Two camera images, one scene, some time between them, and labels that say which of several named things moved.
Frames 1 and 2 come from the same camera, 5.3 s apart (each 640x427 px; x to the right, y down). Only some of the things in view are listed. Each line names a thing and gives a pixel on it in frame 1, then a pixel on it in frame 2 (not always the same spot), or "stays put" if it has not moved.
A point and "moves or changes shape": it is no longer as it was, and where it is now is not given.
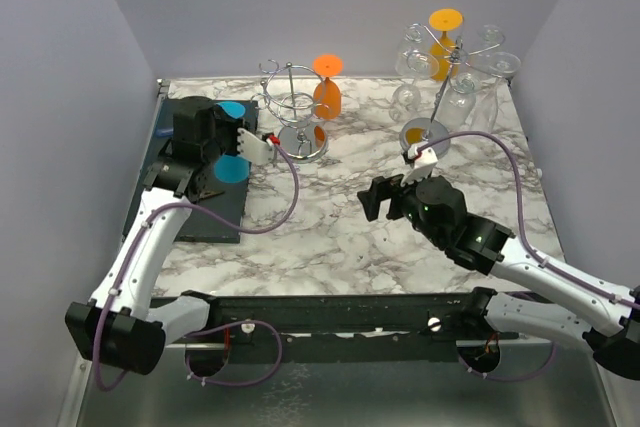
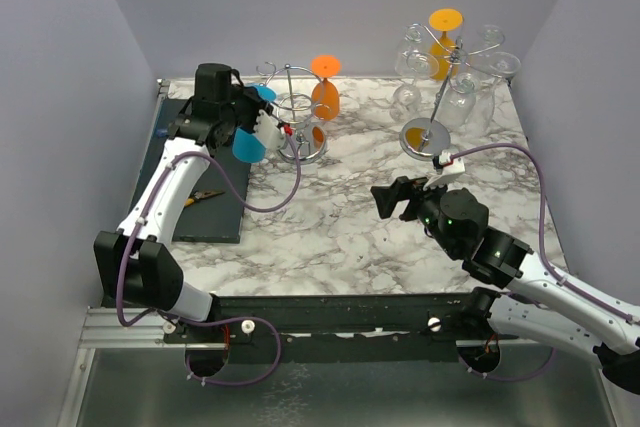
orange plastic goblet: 326,93 stays put
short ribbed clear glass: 407,97 stays put
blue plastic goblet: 232,168 moves or changes shape
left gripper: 234,125 -> 252,98
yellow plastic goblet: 443,56 stays put
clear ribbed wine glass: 457,108 stays put
